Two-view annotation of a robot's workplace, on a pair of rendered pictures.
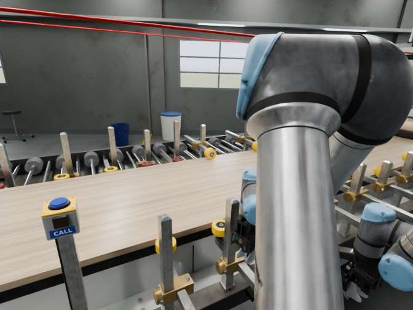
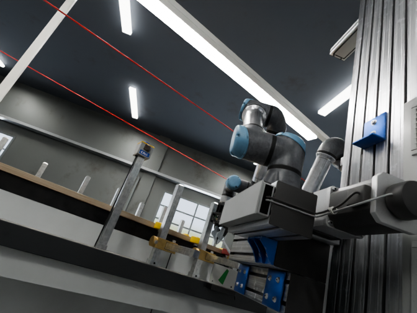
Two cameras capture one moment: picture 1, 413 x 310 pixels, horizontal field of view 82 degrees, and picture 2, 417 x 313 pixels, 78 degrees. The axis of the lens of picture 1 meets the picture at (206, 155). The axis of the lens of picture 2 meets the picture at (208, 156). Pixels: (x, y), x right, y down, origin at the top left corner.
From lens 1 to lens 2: 1.07 m
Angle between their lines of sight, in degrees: 42
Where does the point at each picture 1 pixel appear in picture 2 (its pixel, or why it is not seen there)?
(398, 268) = not seen: hidden behind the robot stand
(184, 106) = not seen: hidden behind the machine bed
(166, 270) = (168, 220)
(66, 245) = (138, 163)
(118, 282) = (114, 246)
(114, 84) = not seen: hidden behind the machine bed
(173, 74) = (148, 217)
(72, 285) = (126, 187)
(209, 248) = (180, 266)
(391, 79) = (277, 111)
